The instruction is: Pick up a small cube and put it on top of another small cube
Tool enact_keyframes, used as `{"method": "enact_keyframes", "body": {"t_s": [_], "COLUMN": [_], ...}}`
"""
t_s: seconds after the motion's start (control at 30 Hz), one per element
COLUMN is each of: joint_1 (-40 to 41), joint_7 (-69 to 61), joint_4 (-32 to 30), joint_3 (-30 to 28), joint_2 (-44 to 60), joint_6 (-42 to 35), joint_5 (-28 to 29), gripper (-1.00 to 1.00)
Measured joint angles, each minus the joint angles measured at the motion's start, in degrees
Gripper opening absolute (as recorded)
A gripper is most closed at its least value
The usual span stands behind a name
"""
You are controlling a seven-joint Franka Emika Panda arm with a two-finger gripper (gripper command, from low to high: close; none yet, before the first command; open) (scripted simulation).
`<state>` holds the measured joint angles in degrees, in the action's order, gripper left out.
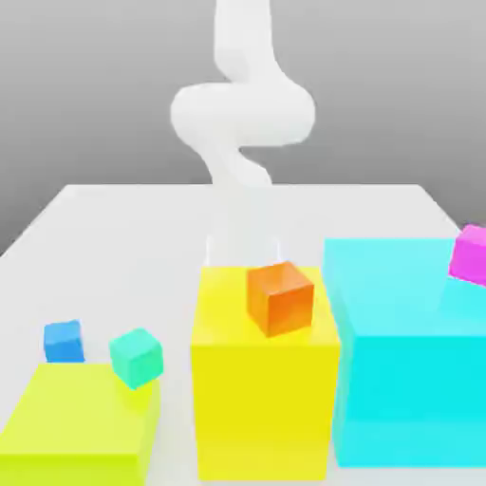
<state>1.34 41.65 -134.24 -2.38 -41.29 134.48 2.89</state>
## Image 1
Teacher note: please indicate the large lime box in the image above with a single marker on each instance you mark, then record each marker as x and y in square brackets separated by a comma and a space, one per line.
[68, 425]

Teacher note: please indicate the small magenta cube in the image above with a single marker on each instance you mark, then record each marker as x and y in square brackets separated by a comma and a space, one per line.
[471, 256]

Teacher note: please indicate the large yellow box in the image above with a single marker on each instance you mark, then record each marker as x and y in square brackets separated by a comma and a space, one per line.
[262, 398]

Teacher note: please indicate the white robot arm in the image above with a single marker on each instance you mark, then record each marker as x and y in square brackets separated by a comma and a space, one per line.
[243, 114]

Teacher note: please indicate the small teal cube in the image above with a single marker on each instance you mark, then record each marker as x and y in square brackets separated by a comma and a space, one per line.
[136, 358]

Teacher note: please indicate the small orange cube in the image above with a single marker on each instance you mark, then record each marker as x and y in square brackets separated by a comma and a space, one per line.
[280, 300]

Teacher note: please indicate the large cyan box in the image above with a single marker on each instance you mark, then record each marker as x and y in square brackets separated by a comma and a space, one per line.
[410, 379]

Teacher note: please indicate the small blue cube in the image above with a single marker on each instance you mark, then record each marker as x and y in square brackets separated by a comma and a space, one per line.
[63, 341]

